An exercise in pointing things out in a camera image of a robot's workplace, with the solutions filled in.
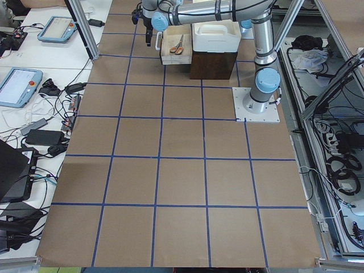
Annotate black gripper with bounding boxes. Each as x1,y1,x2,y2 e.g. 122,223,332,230
143,18,154,46

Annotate white drawer handle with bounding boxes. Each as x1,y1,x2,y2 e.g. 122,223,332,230
155,32,163,51

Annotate light wooden drawer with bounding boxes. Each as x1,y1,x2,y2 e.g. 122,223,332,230
158,25,192,65

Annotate orange grey scissors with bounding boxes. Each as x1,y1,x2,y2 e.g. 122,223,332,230
169,35,184,55

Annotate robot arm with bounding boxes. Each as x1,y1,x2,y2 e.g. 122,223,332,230
140,0,184,47
142,0,281,114

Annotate black power adapter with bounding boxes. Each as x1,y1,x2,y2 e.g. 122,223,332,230
88,19,105,27

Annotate dark brown wooden cabinet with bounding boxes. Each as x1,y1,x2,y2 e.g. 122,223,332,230
190,51,238,80

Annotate white plastic tray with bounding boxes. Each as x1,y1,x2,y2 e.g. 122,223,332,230
192,20,241,53

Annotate far teach pendant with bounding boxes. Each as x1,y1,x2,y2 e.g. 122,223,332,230
37,16,77,43

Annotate teach pendant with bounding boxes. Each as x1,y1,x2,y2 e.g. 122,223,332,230
37,16,77,43
1,67,43,108

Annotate near teach pendant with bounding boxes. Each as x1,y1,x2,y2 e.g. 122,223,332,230
1,67,43,108

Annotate large black power brick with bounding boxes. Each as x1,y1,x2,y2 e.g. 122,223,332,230
25,129,65,146

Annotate white cloth pile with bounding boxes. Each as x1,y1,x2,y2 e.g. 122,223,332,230
292,49,328,73

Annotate black laptop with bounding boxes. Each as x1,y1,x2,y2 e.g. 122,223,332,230
1,141,39,204

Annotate aluminium frame post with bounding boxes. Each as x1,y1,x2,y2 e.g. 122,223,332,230
64,0,100,61

